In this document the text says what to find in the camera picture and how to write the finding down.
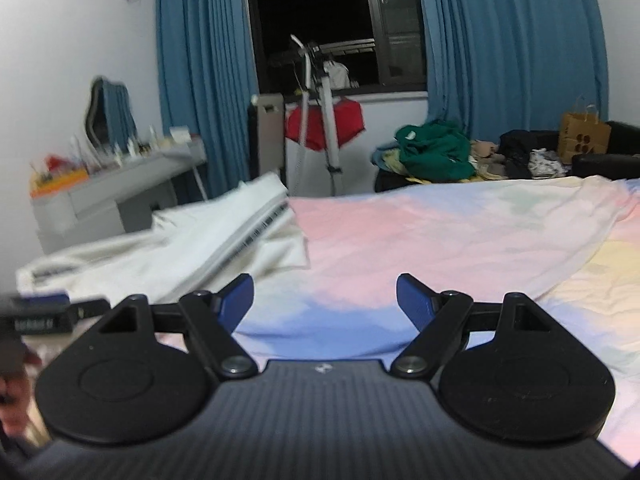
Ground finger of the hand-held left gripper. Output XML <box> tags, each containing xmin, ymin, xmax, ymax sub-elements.
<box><xmin>69</xmin><ymin>299</ymin><xmax>112</xmax><ymax>320</ymax></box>

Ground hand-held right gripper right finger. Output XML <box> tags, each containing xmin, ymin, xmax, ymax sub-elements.
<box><xmin>389</xmin><ymin>273</ymin><xmax>555</xmax><ymax>380</ymax></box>

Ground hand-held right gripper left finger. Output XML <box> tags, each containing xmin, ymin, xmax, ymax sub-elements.
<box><xmin>95</xmin><ymin>273</ymin><xmax>260</xmax><ymax>379</ymax></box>

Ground white garment with striped trim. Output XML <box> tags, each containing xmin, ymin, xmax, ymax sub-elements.
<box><xmin>15</xmin><ymin>172</ymin><xmax>311</xmax><ymax>311</ymax></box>

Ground black clothes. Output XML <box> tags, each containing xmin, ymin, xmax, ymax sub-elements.
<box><xmin>497</xmin><ymin>129</ymin><xmax>562</xmax><ymax>181</ymax></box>

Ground person's left hand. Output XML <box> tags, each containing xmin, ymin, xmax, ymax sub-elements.
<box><xmin>0</xmin><ymin>349</ymin><xmax>45</xmax><ymax>448</ymax></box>

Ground pastel bed sheet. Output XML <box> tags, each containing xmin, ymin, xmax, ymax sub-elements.
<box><xmin>232</xmin><ymin>175</ymin><xmax>640</xmax><ymax>471</ymax></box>

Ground grey dressing table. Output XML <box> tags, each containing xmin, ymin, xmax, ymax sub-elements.
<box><xmin>29</xmin><ymin>141</ymin><xmax>208</xmax><ymax>256</ymax></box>

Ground orange tray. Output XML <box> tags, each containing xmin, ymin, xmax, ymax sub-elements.
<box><xmin>29</xmin><ymin>169</ymin><xmax>90</xmax><ymax>197</ymax></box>

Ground green garment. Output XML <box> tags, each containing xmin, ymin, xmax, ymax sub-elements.
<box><xmin>394</xmin><ymin>120</ymin><xmax>476</xmax><ymax>182</ymax></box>

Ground group of toiletry bottles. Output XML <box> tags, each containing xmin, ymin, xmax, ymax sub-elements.
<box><xmin>31</xmin><ymin>127</ymin><xmax>193</xmax><ymax>181</ymax></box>

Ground red cloth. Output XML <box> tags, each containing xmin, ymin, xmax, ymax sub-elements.
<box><xmin>285</xmin><ymin>99</ymin><xmax>366</xmax><ymax>152</ymax></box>

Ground white patterned cloth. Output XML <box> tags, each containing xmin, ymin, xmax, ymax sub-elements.
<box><xmin>527</xmin><ymin>148</ymin><xmax>570</xmax><ymax>179</ymax></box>

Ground white garment steamer stand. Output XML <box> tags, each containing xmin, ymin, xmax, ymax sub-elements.
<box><xmin>289</xmin><ymin>34</ymin><xmax>347</xmax><ymax>193</ymax></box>

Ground wavy-edged mirror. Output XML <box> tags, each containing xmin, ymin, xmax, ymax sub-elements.
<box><xmin>82</xmin><ymin>76</ymin><xmax>138</xmax><ymax>148</ymax></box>

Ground brown paper bag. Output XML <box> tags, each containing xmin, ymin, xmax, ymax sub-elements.
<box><xmin>556</xmin><ymin>95</ymin><xmax>612</xmax><ymax>165</ymax></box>

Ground white hanging cloth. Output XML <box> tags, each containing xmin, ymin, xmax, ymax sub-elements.
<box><xmin>324</xmin><ymin>60</ymin><xmax>352</xmax><ymax>92</ymax></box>

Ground black sofa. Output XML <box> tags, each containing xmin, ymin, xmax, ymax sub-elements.
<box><xmin>375</xmin><ymin>120</ymin><xmax>640</xmax><ymax>194</ymax></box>

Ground dark window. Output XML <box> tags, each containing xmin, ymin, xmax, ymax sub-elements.
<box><xmin>244</xmin><ymin>0</ymin><xmax>429</xmax><ymax>95</ymax></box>

